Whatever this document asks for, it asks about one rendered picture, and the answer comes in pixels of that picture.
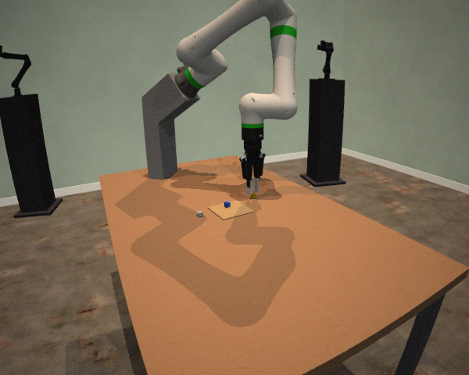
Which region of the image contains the tan square mat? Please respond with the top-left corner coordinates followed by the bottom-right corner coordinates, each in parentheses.
top-left (207, 200), bottom-right (255, 220)

